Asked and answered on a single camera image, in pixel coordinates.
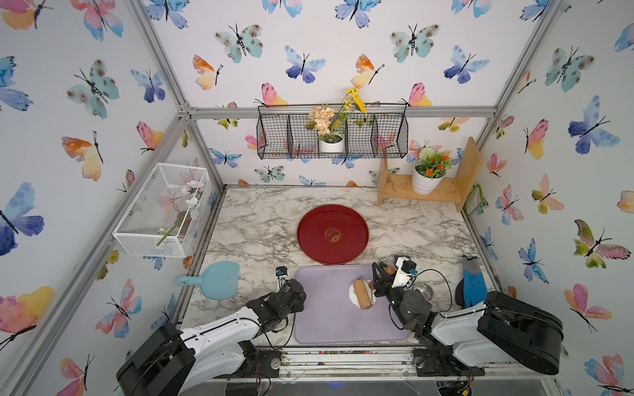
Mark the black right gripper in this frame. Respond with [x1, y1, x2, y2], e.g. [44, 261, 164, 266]
[370, 263, 409, 332]

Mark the white dough piece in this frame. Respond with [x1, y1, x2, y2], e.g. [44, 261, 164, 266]
[348, 279, 376, 310]

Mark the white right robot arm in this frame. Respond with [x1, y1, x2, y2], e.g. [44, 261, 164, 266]
[371, 256, 564, 376]

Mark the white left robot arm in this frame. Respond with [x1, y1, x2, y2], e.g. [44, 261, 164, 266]
[116, 277, 306, 395]

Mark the lavender silicone mat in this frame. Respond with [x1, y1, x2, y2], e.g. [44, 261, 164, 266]
[295, 264, 409, 345]

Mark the teal plastic scoop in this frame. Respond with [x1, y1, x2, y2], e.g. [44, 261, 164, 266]
[176, 262, 240, 301]

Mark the red round tray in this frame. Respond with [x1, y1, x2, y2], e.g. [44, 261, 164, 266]
[297, 205, 370, 266]

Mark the blue rubber glove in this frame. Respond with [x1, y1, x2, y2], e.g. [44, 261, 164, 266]
[455, 256, 488, 309]

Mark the wooden shelf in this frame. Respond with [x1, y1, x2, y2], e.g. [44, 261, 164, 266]
[376, 137, 483, 212]

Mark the white ribbed flower pot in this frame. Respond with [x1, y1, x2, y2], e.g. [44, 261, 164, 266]
[411, 164, 443, 196]

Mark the green paper packet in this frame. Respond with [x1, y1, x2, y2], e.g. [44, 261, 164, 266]
[463, 183, 489, 216]

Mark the orange flower plant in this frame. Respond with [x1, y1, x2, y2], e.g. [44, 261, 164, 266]
[414, 147, 453, 179]

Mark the pink artificial flower stem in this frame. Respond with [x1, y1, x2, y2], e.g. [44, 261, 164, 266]
[156, 179, 206, 247]

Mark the white pot with flowers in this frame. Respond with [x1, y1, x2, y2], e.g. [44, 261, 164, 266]
[305, 87, 368, 153]

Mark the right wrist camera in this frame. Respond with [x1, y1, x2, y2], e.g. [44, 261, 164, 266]
[391, 255, 418, 289]

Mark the black handled strainer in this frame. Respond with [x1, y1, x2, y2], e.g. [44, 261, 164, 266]
[416, 282, 434, 302]

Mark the white mesh wall basket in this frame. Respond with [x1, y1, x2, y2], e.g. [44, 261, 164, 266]
[112, 163, 213, 258]

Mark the black wire wall basket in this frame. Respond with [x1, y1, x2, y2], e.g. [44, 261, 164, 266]
[256, 102, 409, 159]

